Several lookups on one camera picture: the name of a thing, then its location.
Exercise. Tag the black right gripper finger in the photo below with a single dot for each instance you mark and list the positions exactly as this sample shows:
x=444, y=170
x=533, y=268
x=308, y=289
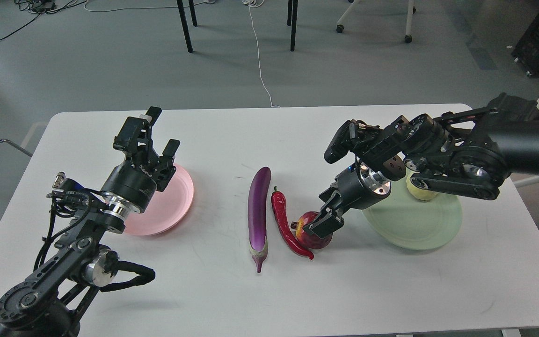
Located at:
x=328, y=221

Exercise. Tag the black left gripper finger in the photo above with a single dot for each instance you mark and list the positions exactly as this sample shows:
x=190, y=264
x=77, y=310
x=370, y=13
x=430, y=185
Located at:
x=135, y=137
x=165, y=161

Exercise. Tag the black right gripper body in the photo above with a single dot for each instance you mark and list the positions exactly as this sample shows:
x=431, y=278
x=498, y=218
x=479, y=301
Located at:
x=356, y=187

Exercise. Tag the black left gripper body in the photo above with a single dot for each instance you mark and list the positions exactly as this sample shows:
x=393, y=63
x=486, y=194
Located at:
x=137, y=182

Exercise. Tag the dark red pomegranate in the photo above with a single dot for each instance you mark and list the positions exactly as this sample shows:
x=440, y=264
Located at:
x=305, y=239

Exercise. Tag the red chili pepper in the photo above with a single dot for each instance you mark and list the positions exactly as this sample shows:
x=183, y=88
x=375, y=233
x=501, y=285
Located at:
x=278, y=202

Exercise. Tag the yellow pink peach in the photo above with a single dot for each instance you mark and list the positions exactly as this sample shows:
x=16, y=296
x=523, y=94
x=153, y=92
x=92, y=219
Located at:
x=418, y=193

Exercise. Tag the purple eggplant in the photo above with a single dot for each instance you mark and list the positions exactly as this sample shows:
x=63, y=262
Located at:
x=257, y=216

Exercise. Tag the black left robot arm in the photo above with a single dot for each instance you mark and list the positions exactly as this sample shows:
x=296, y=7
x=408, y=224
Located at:
x=72, y=266

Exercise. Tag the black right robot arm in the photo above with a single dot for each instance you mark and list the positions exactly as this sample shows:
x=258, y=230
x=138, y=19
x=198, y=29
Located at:
x=468, y=154

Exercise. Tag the pink plate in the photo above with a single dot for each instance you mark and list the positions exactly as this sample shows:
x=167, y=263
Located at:
x=166, y=209

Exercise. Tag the light green plate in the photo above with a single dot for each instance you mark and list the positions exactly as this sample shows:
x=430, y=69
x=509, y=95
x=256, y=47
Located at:
x=419, y=225

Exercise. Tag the white chair base with casters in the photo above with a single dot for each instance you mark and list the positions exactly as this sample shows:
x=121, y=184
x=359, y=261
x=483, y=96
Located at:
x=400, y=23

